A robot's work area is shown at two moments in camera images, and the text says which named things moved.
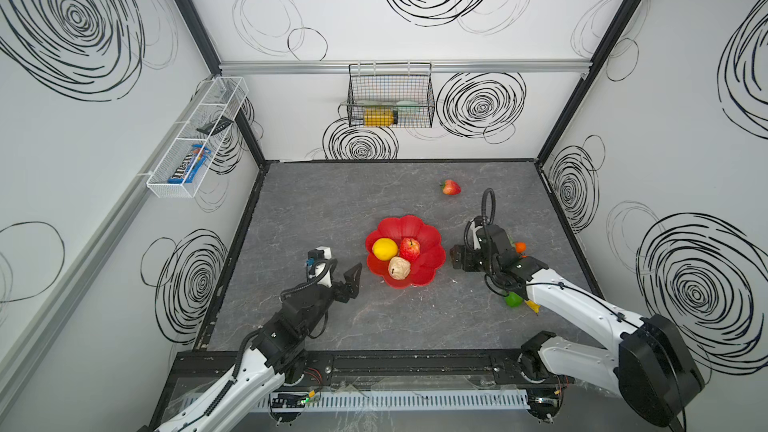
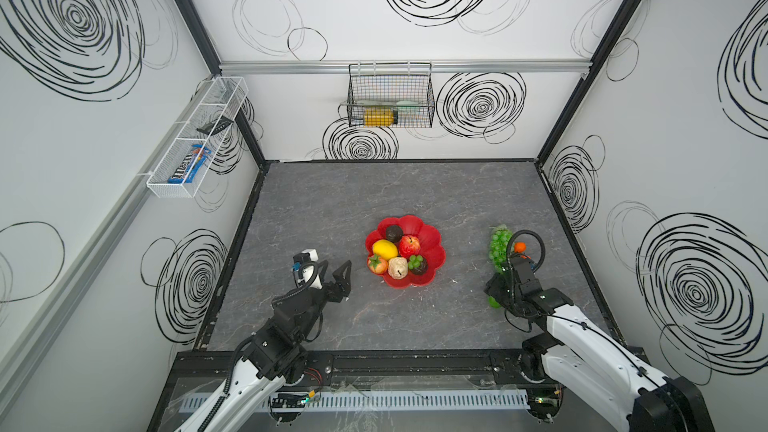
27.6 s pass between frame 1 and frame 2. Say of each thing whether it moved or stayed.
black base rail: stayed
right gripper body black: moved
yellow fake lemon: stayed
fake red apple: stayed
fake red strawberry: moved
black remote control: stayed
